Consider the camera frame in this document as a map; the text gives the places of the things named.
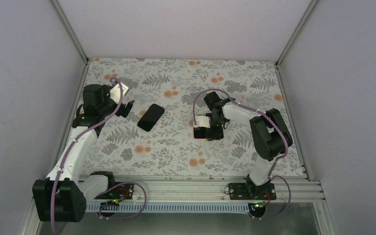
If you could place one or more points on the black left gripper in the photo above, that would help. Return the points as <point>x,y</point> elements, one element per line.
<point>120,112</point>

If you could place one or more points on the aluminium frame post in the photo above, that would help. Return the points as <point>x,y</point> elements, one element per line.
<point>312,4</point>
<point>70,31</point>

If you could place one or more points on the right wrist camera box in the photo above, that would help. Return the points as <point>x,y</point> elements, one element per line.
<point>202,122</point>

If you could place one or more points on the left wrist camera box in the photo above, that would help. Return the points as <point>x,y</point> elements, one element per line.
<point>116,92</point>

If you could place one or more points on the black phone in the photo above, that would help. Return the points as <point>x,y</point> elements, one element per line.
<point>150,117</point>

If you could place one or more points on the floral patterned table mat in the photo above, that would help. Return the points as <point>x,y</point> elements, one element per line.
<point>178,86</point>

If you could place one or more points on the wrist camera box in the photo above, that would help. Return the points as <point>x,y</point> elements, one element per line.
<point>202,122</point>
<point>116,92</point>

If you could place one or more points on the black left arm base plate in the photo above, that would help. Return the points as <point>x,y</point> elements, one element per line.
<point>123,192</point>

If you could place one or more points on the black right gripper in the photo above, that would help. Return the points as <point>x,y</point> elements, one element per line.
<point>211,134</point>

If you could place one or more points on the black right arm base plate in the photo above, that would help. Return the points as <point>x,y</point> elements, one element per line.
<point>243,191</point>

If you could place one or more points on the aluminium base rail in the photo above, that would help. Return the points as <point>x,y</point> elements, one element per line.
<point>202,189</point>

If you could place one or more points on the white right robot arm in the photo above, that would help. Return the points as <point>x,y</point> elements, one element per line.
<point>270,135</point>

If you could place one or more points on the aluminium frame post left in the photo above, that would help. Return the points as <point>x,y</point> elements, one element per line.
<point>70,31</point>

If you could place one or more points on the aluminium frame post right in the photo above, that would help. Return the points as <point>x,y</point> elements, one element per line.
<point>312,4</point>

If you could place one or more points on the white slotted cable duct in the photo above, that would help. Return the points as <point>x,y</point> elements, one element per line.
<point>156,207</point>

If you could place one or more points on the black smartphone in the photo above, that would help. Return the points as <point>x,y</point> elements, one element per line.
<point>200,133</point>

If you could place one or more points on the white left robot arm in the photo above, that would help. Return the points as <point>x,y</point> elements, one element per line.
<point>59,197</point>

